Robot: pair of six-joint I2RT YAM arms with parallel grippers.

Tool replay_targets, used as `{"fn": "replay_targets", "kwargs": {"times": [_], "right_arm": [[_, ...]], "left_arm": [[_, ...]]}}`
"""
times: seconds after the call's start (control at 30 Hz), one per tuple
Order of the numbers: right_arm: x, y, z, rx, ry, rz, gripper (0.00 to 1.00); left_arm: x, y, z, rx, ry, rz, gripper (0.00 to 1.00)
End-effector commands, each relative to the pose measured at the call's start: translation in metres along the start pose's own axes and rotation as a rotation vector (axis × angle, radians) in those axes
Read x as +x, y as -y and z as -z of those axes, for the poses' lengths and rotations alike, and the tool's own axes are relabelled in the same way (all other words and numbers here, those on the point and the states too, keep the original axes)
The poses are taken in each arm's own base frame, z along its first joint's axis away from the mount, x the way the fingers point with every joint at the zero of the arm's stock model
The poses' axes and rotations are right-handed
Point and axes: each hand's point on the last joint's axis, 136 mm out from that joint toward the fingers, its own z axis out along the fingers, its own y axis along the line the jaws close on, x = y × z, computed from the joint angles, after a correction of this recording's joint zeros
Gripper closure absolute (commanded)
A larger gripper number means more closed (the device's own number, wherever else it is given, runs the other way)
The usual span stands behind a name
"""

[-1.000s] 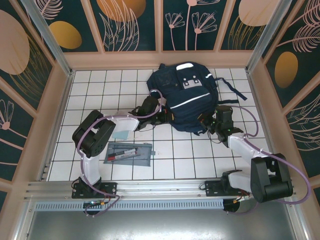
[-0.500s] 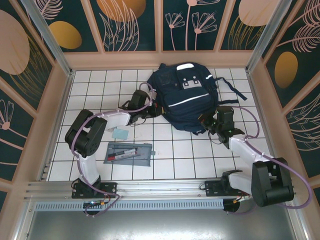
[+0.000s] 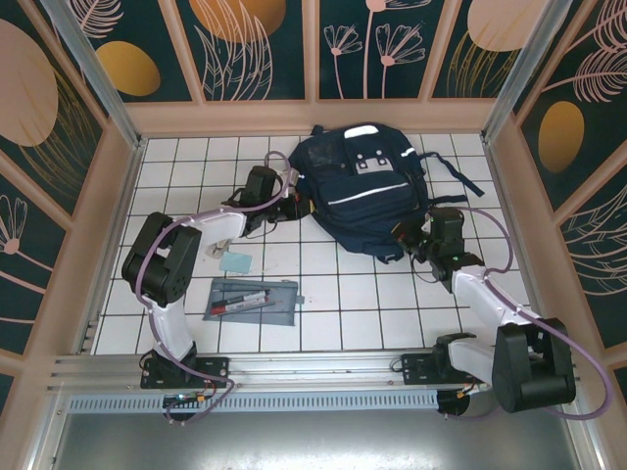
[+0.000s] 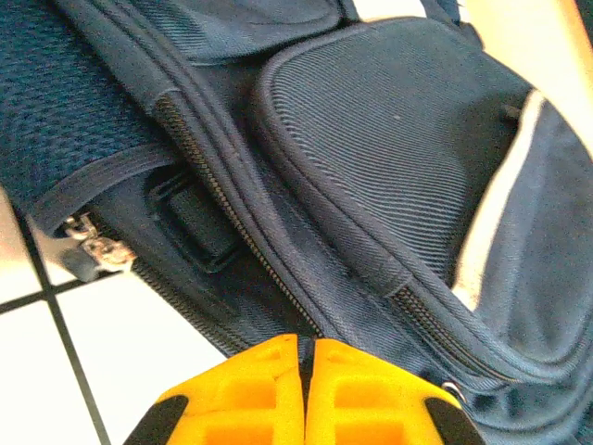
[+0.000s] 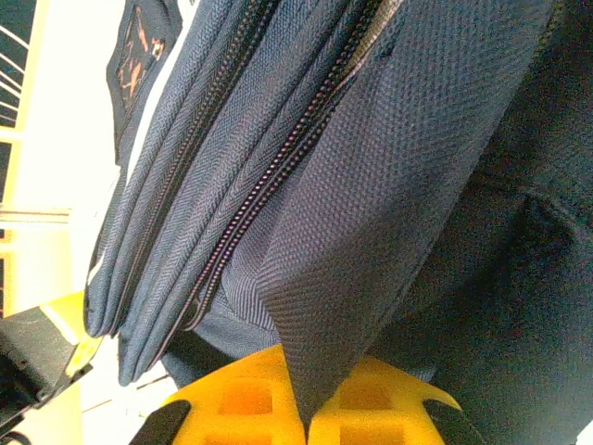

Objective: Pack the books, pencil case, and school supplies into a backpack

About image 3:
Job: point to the navy blue backpack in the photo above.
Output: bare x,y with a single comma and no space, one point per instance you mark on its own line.
362,205

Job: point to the light blue note pad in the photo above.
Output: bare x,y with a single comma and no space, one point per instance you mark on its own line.
236,263

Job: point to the grey mesh pencil case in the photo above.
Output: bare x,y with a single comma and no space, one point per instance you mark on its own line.
281,313

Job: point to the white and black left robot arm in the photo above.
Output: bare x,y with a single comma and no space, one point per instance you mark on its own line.
171,328

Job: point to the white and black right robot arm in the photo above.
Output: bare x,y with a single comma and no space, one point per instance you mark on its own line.
480,294

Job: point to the grey metal sheet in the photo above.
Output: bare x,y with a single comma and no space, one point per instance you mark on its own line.
313,440

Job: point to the small green circuit board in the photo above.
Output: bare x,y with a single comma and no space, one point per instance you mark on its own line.
183,399

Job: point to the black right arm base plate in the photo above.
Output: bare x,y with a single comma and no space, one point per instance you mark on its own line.
416,372

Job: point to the aluminium mounting rail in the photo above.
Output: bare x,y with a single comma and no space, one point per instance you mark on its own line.
313,364

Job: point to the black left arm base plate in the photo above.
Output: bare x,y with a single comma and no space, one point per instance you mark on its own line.
215,367

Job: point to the aluminium corner post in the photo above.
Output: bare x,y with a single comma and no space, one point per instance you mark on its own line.
529,68
98,83

